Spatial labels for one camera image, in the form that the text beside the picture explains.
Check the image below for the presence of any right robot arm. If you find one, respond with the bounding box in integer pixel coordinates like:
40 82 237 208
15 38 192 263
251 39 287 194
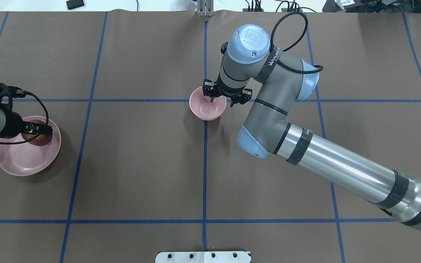
182 15 421 246

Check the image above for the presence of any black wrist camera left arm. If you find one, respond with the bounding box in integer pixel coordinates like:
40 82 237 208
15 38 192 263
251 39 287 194
0 83 28 112

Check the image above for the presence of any red apple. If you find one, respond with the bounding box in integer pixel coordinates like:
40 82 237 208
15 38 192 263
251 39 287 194
21 119 53 146

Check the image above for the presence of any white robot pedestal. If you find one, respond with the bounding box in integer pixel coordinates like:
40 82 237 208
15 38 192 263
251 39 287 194
155 251 252 263

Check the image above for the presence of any pink plate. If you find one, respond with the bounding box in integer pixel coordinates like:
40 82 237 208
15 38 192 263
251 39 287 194
0 119 61 176

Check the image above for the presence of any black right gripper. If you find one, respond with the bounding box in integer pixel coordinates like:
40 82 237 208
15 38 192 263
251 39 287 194
202 78 253 107

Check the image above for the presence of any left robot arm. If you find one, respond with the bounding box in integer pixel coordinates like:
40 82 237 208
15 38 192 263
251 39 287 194
0 108 53 139

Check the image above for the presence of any aluminium frame post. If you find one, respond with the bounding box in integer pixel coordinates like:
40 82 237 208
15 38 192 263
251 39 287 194
195 0 215 17

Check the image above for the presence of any pink bowl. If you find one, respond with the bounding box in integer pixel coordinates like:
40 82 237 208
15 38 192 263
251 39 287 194
189 87 227 121

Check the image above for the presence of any small black square device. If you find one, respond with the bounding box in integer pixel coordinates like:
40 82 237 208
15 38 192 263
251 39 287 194
66 0 85 10

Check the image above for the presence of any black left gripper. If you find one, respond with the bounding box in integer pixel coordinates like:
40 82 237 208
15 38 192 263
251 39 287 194
14 116 53 138

